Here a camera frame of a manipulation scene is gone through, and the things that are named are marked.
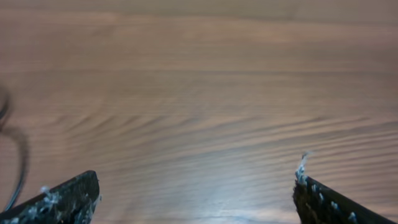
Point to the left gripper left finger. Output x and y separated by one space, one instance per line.
73 201

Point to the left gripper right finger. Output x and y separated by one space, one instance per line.
318 204

